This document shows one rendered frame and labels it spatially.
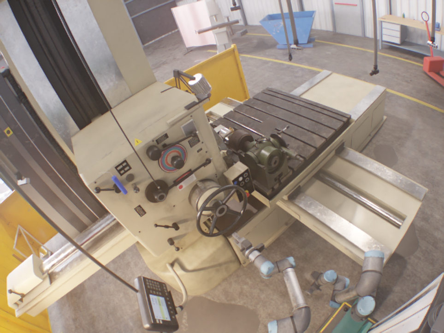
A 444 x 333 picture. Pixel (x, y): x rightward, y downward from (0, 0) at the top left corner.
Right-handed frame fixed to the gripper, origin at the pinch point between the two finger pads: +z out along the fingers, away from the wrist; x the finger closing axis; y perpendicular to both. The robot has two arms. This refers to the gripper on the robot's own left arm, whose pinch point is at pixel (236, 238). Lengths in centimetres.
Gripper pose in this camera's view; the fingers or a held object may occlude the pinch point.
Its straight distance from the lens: 159.2
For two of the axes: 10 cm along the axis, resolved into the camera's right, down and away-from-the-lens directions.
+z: -5.8, -4.3, 6.9
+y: -8.0, 4.6, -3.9
